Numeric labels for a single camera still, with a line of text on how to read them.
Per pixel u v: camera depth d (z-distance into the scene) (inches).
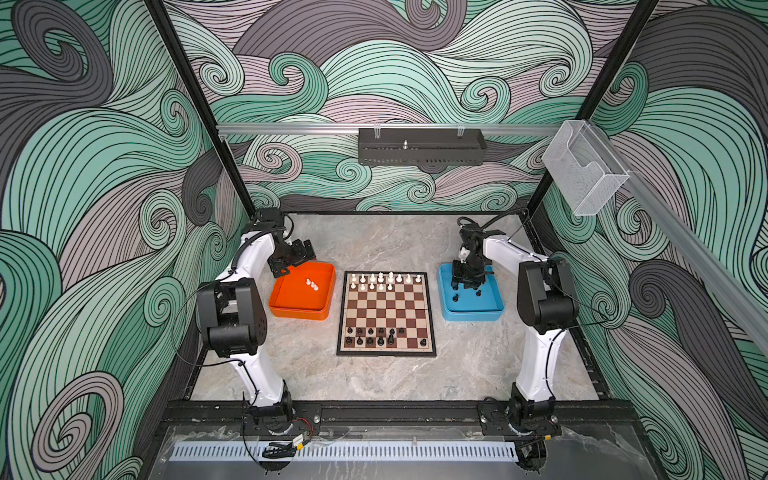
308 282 38.5
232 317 19.5
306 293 37.8
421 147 37.4
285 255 30.8
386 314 35.5
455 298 37.4
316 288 38.4
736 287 20.8
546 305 21.4
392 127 37.2
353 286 38.2
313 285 38.5
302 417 28.6
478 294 38.2
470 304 36.0
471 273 33.7
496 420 28.5
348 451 27.5
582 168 31.3
